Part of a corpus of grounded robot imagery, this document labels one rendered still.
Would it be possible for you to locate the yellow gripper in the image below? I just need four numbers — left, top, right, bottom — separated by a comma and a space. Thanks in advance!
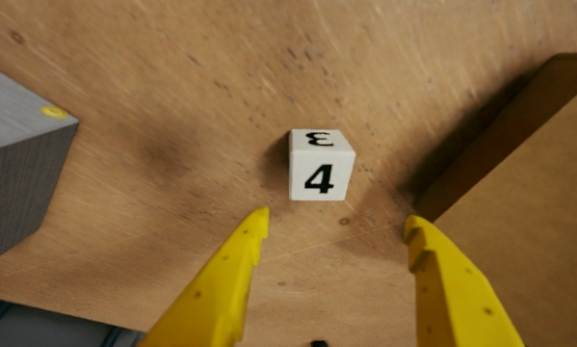
136, 206, 525, 347

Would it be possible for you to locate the white cube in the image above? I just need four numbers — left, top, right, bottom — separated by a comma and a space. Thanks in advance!
288, 129, 355, 200

